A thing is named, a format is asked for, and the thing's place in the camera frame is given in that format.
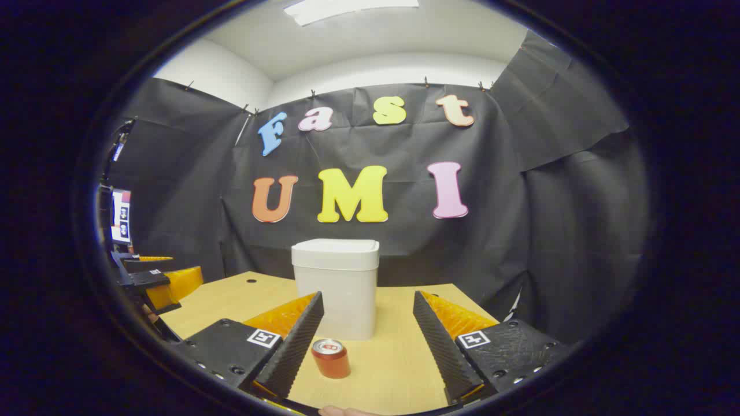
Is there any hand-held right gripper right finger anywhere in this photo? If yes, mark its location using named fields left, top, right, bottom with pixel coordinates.
left=412, top=290, right=574, bottom=406

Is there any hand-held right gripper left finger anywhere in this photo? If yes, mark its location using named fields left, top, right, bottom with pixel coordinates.
left=172, top=291, right=325, bottom=402

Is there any red pop can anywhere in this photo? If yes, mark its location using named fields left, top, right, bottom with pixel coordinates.
left=311, top=338, right=352, bottom=380

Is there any white desktop garbage bin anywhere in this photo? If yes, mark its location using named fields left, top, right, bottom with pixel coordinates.
left=291, top=238, right=380, bottom=341

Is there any wooden desktop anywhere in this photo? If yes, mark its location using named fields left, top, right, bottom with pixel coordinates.
left=159, top=270, right=501, bottom=416

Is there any computer monitor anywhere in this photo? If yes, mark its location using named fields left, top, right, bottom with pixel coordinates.
left=110, top=188, right=132, bottom=244

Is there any black backdrop cloth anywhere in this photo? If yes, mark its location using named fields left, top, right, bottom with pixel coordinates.
left=101, top=29, right=651, bottom=347

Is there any ceiling light panel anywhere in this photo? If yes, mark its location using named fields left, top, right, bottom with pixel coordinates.
left=283, top=0, right=420, bottom=27

